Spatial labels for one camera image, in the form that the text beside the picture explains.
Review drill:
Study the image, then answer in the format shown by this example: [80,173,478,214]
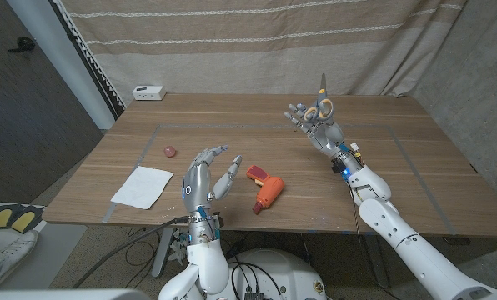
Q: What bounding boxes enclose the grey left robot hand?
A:
[181,144,243,214]

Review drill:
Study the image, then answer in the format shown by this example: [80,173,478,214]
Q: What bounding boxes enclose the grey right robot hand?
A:
[284,102,345,160]

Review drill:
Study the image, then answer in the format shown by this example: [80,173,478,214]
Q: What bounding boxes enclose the orange grey scissors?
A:
[302,72,335,123]

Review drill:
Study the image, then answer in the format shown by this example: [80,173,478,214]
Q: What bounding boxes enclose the white tissue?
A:
[110,165,174,210]

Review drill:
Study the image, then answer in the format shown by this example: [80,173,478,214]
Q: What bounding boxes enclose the orange toy drill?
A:
[246,164,286,215]

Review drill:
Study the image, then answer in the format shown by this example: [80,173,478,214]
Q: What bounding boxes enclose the white blue floral object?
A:
[168,231,190,266]

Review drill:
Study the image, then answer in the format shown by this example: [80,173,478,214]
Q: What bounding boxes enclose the grey metal table leg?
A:
[363,234,390,289]
[151,227,175,278]

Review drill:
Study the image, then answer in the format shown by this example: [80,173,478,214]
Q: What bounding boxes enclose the white power strip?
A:
[132,85,167,102]

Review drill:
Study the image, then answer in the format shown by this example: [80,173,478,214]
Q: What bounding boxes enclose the beige striped backdrop curtain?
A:
[59,0,469,99]

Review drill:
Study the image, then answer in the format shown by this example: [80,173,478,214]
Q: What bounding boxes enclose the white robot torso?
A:
[206,248,328,300]

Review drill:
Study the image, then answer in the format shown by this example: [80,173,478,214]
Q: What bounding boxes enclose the black white triangle-pattern trim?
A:
[50,0,128,120]

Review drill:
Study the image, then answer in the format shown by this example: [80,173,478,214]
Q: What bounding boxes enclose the white robot chest rim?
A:
[0,287,152,300]

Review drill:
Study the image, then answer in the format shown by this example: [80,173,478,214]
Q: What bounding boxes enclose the yellow black foot pedal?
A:
[0,204,16,231]
[10,206,44,234]

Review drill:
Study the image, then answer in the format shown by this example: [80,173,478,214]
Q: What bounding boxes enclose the white shoe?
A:
[0,230,40,291]

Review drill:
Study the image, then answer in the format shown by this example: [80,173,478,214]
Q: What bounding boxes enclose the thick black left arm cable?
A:
[71,215,191,289]

